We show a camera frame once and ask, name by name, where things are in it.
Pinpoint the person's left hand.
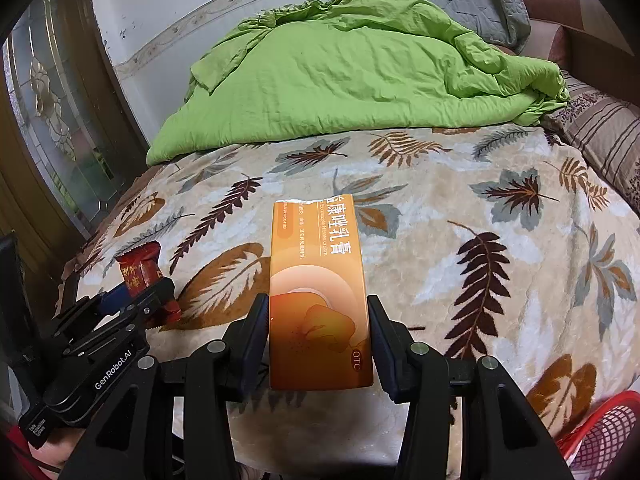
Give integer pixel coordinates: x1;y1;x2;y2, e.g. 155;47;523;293
38;428;85;469

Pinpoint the orange medicine box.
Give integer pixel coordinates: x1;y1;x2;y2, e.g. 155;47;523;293
269;194;373;391

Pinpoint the red plastic mesh basket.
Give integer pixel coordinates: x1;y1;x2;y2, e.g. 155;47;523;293
556;390;639;479

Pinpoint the green quilt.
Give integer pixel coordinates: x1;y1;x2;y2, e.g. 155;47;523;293
146;0;570;165

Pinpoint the red sleeve forearm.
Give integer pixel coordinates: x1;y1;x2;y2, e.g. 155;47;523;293
1;426;49;480

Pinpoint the brown upholstered headboard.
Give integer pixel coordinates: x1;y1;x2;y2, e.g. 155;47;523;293
514;0;634;97

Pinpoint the leaf pattern blanket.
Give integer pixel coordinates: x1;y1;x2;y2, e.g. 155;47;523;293
56;126;640;476

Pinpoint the striped floral pillow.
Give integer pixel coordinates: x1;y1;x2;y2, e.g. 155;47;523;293
541;70;640;210

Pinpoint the glass panel wooden door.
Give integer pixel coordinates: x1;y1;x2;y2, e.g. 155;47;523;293
1;0;148;307

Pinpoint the dark red candy wrapper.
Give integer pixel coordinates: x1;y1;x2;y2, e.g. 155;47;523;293
115;240;181;328

